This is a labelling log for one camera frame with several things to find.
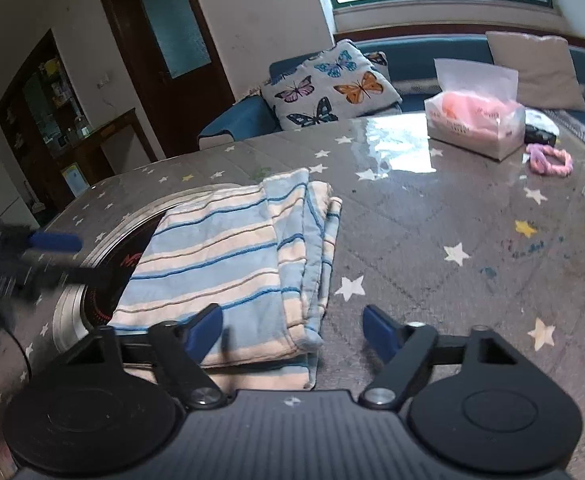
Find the grey star-print tablecloth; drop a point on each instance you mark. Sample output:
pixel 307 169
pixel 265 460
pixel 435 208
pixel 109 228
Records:
pixel 422 240

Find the blue striped towel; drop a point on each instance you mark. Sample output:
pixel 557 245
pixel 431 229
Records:
pixel 222 265

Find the round built-in induction cooktop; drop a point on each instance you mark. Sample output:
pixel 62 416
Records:
pixel 115 272

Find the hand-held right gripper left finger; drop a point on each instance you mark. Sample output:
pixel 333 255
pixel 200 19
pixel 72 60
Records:
pixel 206 322

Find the butterfly print pillow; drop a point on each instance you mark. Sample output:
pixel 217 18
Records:
pixel 327 90

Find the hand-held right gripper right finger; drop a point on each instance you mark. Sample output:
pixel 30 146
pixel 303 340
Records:
pixel 380 331

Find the black and white bag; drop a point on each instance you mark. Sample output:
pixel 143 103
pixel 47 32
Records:
pixel 539 127

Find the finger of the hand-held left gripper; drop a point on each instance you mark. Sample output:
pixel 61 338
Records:
pixel 55 242
pixel 52 275

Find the dark wooden door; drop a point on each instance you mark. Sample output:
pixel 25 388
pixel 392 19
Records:
pixel 172 50

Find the beige pillow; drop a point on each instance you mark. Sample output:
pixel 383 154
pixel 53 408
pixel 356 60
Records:
pixel 537 70

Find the dark wooden cabinet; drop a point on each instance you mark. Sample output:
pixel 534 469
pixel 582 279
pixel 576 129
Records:
pixel 47 110

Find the blue framed picture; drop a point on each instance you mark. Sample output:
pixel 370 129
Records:
pixel 76 180

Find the blue sofa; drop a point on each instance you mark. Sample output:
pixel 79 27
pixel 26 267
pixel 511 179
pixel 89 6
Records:
pixel 242 120

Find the clear tissue pack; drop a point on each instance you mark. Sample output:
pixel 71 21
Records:
pixel 472 120

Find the wall socket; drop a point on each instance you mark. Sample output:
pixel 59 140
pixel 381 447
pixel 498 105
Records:
pixel 103 81

